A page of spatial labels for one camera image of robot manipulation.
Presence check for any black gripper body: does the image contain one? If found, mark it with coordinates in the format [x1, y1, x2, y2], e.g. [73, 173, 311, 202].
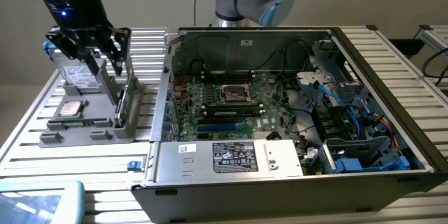
[40, 0, 115, 51]

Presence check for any grey parts rack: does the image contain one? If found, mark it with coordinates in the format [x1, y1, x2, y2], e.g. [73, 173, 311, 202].
[37, 56, 148, 149]

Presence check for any graphics card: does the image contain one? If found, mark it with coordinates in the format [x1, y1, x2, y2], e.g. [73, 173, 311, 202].
[112, 68, 137, 128]

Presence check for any silver CPU chip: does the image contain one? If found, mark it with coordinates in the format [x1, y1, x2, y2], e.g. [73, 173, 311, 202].
[57, 100, 89, 119]

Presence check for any green RAM stick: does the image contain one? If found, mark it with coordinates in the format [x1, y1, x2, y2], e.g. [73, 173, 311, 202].
[47, 120, 113, 128]

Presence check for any CPU socket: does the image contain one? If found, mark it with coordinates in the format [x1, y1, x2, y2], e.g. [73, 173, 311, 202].
[217, 84, 256, 104]

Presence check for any installed RAM stick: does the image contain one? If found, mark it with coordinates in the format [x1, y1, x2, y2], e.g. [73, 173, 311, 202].
[203, 104, 264, 118]

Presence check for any black expansion slot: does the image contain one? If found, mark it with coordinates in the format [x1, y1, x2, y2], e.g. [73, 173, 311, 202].
[197, 117, 247, 127]

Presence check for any blue expansion slot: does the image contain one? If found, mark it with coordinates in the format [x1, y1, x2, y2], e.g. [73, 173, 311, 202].
[197, 125, 245, 132]

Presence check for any blue case latch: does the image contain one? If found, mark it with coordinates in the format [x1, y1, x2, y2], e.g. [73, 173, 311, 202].
[125, 158, 147, 172]

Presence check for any green motherboard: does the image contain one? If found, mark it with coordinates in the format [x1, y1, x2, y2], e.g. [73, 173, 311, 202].
[171, 72, 303, 143]

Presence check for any silver power supply unit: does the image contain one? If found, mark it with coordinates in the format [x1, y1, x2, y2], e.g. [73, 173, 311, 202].
[152, 140, 304, 180]

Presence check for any teal teach pendant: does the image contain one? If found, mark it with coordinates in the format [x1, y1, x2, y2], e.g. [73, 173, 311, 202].
[0, 180, 85, 224]

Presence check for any metal disk bay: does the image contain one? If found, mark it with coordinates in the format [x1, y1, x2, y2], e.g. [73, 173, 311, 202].
[295, 39, 368, 109]

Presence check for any open PC case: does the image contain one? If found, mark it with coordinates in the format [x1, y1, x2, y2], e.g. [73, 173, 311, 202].
[131, 26, 448, 214]

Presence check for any aluminium side table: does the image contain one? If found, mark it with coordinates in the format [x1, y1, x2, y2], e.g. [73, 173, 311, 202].
[412, 24, 448, 58]

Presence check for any hard disk with blue bracket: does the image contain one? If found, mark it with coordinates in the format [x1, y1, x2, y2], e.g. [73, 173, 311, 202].
[40, 40, 103, 89]

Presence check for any blue data wire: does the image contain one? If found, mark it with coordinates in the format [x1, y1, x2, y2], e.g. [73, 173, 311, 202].
[301, 81, 377, 141]

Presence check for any blue plastic drive bracket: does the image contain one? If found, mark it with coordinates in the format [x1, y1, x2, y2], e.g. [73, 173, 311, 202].
[332, 155, 411, 174]

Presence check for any thick black cable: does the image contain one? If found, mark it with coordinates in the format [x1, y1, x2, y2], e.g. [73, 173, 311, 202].
[423, 47, 448, 86]

